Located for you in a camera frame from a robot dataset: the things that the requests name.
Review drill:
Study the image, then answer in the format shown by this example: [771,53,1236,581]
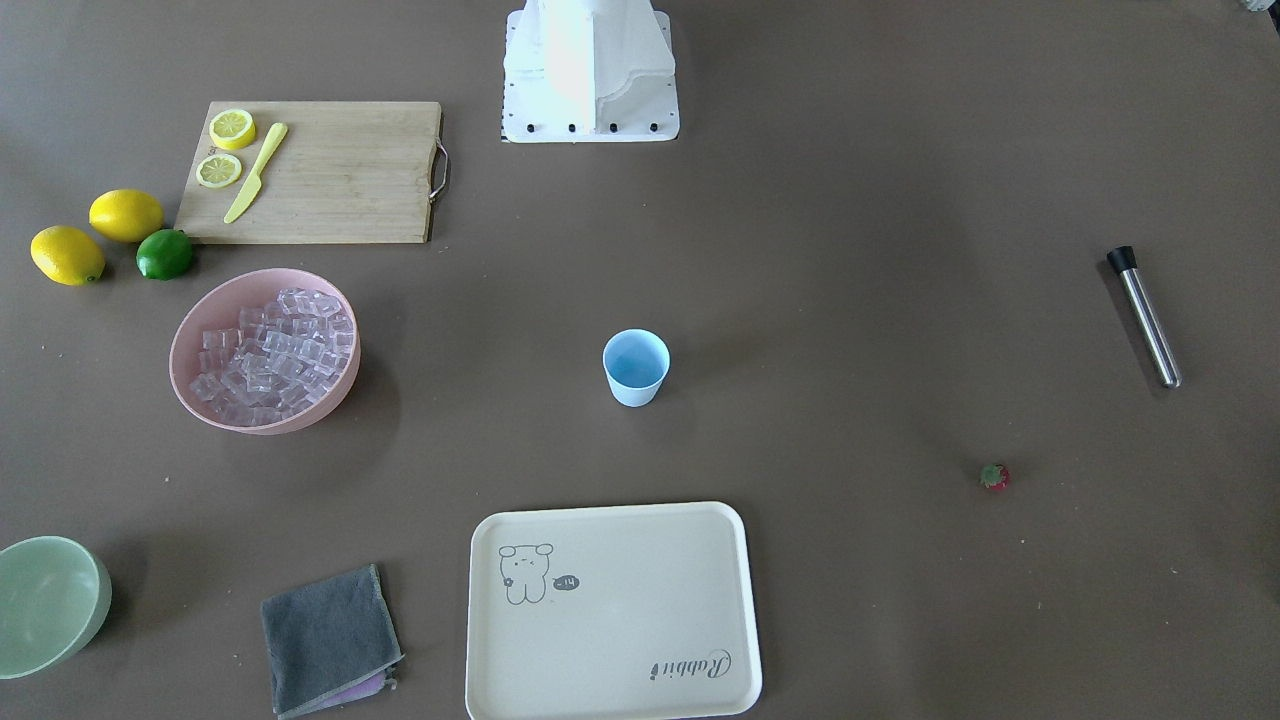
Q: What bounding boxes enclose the red strawberry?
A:
[979,462,1011,491]

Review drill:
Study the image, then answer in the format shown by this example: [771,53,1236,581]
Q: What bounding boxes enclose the steel muddler black cap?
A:
[1106,245,1183,389]

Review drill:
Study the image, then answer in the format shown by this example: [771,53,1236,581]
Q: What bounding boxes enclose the light blue cup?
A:
[602,328,671,407]

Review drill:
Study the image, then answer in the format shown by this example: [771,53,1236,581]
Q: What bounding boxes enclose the clear ice cubes pile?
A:
[191,287,356,427]

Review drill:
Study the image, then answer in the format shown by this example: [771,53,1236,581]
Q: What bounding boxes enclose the cream rabbit tray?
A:
[465,501,763,719]

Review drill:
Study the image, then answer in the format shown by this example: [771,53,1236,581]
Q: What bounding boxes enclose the wooden cutting board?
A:
[172,100,443,245]

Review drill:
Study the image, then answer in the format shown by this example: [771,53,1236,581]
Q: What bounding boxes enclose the pink bowl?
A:
[168,268,361,436]

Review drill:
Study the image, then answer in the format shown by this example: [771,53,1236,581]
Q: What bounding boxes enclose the grey folded cloth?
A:
[260,564,404,719]

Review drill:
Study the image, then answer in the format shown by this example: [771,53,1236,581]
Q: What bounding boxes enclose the yellow plastic knife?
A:
[223,122,289,224]

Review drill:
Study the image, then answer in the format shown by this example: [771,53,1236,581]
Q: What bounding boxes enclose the lemon half lower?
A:
[195,152,243,190]

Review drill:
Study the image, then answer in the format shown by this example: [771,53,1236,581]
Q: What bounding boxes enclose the lemon half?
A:
[207,108,257,150]
[195,152,243,190]

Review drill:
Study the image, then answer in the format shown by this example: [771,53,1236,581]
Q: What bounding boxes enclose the lemon half upper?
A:
[207,108,257,150]

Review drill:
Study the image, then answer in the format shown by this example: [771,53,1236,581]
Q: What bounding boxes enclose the green lime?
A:
[134,229,195,281]

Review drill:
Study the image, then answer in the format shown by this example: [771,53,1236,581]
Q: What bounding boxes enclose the whole yellow lemon inner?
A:
[90,188,165,243]

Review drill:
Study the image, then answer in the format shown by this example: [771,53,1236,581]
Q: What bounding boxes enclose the whole yellow lemon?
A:
[29,225,106,286]
[90,188,165,243]

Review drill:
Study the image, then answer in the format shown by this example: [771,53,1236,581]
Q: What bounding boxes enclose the whole yellow lemon outer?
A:
[29,225,106,286]

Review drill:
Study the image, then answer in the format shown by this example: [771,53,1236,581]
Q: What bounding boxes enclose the pale green bowl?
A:
[1,536,113,680]

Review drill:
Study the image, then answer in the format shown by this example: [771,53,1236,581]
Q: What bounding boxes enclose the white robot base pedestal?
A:
[500,1,681,143]

